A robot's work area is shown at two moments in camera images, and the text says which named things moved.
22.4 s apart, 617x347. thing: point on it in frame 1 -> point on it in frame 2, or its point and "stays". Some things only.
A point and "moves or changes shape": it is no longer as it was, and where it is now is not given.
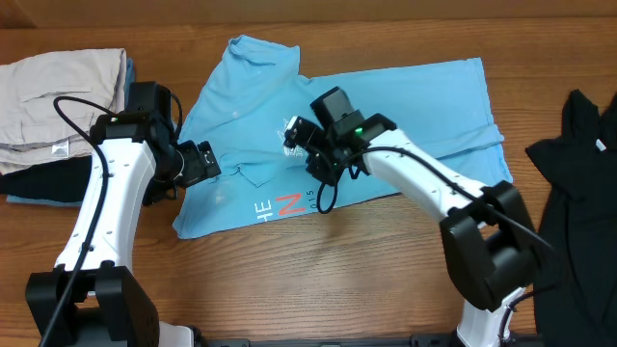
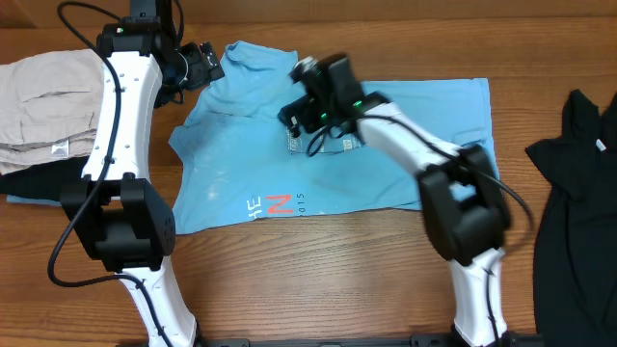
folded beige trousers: x=31 y=131 stays
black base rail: x=367 y=341 stays
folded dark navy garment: x=60 y=179 stays
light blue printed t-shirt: x=251 y=92 moves or changes shape
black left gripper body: x=190 y=167 -> x=199 y=72
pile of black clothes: x=576 y=290 stays
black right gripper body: x=299 y=133 -> x=294 y=118
